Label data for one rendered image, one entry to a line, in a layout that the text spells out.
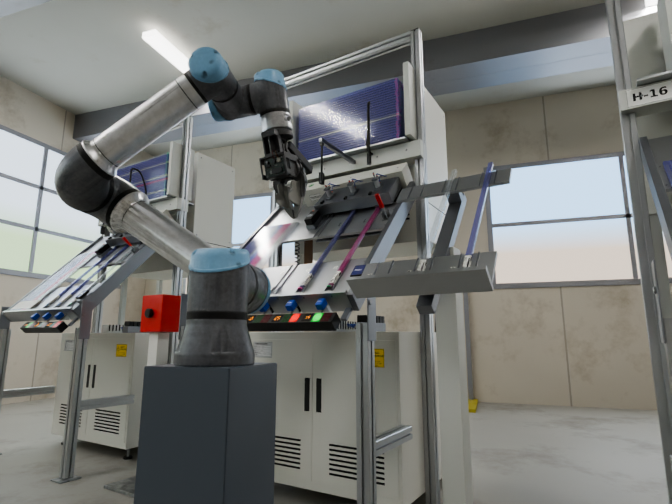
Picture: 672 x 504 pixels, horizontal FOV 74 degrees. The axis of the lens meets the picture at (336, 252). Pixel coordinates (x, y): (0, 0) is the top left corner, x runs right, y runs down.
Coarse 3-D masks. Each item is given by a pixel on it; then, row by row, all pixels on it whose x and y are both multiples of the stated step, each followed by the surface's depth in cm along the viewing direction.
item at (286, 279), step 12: (300, 264) 157; (312, 264) 153; (324, 264) 150; (336, 264) 147; (348, 264) 144; (360, 264) 141; (276, 276) 156; (288, 276) 152; (300, 276) 149; (324, 276) 143; (348, 276) 138; (276, 288) 149; (288, 288) 146; (312, 288) 140; (324, 288) 137; (336, 288) 134; (348, 288) 132
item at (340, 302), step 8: (272, 296) 141; (280, 296) 139; (288, 296) 138; (296, 296) 136; (304, 296) 135; (312, 296) 133; (320, 296) 132; (328, 296) 131; (336, 296) 129; (344, 296) 128; (272, 304) 143; (280, 304) 141; (304, 304) 137; (312, 304) 135; (328, 304) 133; (336, 304) 131; (344, 304) 130; (256, 312) 149; (272, 312) 146; (280, 312) 144; (288, 312) 142; (296, 312) 141; (304, 312) 139
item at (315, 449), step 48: (288, 336) 175; (336, 336) 164; (384, 336) 154; (288, 384) 171; (336, 384) 160; (384, 384) 150; (288, 432) 168; (336, 432) 157; (288, 480) 165; (336, 480) 154; (384, 480) 145
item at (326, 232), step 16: (304, 208) 202; (368, 208) 175; (272, 224) 200; (304, 224) 186; (320, 224) 180; (336, 224) 174; (352, 224) 168; (384, 224) 158; (288, 240) 178; (304, 240) 174; (320, 240) 177
